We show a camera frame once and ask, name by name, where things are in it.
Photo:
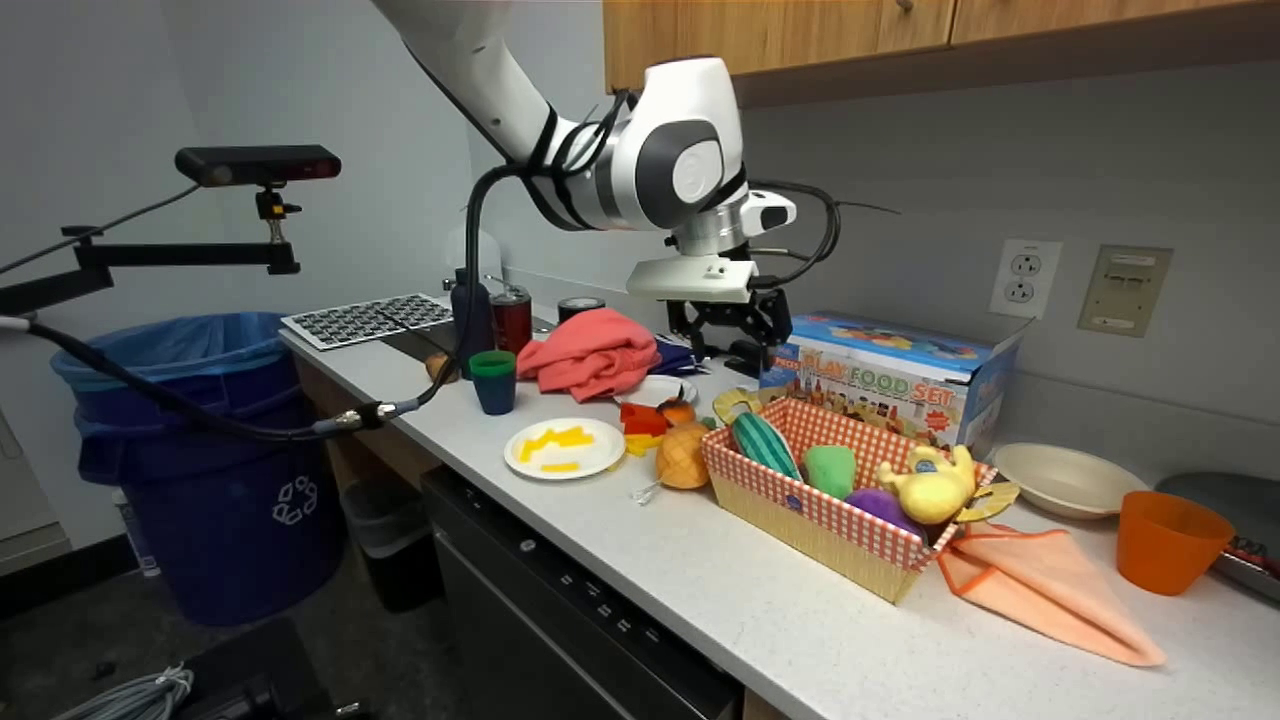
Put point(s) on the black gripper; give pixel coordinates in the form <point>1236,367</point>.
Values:
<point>724,318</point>

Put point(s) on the watermelon slice plush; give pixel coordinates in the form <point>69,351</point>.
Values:
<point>761,440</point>

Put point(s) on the orange pineapple plush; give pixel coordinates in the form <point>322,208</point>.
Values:
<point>683,458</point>

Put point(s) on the green pear plush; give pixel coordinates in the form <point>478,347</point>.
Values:
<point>830,468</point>

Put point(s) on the purple plush toy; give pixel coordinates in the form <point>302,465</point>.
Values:
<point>879,505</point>

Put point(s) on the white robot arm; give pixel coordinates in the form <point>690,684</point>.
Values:
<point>467,55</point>

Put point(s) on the orange checked cardboard basket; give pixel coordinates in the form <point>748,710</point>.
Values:
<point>803,515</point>

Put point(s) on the dark blue tissue paper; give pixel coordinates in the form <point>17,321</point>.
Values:
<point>676,359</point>

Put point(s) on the red toy fry holder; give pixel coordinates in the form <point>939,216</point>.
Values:
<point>641,417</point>

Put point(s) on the blue play food box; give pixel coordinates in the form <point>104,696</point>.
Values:
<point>895,362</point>

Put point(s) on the pink cloth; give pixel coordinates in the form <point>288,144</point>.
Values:
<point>590,353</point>

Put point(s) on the dark can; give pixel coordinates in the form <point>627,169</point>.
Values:
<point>580,308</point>

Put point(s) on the green cup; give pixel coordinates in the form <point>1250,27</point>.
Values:
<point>494,380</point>

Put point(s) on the dark blue bottle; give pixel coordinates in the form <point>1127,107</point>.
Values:
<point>478,338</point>

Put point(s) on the small brown object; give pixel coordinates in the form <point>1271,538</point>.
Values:
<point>439,367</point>

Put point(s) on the black dishwasher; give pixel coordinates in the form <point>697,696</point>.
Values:
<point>572,624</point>

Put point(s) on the beige bowl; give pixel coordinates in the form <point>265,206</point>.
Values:
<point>1067,477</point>

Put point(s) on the peach cloth napkin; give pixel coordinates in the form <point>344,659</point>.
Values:
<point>1044,595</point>

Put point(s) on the grey keyboard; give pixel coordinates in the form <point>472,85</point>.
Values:
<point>364,321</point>

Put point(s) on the wooden base cabinet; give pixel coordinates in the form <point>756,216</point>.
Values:
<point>364,444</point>

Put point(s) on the small black trash bin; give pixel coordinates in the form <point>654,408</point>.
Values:
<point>391,540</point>

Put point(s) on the orange plastic cup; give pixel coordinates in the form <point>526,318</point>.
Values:
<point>1169,540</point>

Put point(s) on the dark grey pan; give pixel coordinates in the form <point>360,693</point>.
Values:
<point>1247,515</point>

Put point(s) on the blue recycling bin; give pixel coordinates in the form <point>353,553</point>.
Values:
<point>200,492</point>

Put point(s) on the black chair base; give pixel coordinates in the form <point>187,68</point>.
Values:
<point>260,681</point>

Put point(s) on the white wall outlet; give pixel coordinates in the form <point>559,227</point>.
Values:
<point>1025,276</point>

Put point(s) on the wooden wall cabinet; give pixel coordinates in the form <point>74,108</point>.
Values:
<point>932,32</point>

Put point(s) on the beige wall plate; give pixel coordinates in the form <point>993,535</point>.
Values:
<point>1127,289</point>

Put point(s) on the black stereo camera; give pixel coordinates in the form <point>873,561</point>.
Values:
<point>259,166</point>

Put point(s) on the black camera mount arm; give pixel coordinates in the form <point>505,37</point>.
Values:
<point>187,255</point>

